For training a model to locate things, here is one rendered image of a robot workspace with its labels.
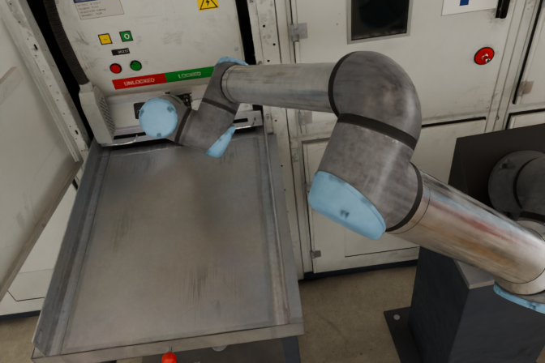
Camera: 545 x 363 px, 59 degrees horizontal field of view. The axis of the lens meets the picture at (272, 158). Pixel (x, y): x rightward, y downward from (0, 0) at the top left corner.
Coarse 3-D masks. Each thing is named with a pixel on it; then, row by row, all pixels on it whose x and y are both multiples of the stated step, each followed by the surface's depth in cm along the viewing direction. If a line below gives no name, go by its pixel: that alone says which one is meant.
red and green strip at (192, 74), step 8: (168, 72) 146; (176, 72) 146; (184, 72) 146; (192, 72) 147; (200, 72) 147; (208, 72) 147; (112, 80) 146; (120, 80) 146; (128, 80) 147; (136, 80) 147; (144, 80) 147; (152, 80) 147; (160, 80) 148; (168, 80) 148; (176, 80) 148; (120, 88) 148
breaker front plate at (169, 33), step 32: (64, 0) 129; (128, 0) 130; (160, 0) 131; (192, 0) 132; (224, 0) 133; (96, 32) 136; (160, 32) 137; (192, 32) 138; (224, 32) 139; (96, 64) 142; (128, 64) 143; (160, 64) 144; (192, 64) 145; (192, 96) 152
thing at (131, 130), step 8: (240, 112) 157; (248, 112) 157; (256, 112) 157; (240, 120) 159; (256, 120) 159; (120, 128) 158; (128, 128) 157; (136, 128) 157; (120, 136) 159; (128, 136) 159; (144, 136) 160; (104, 144) 161
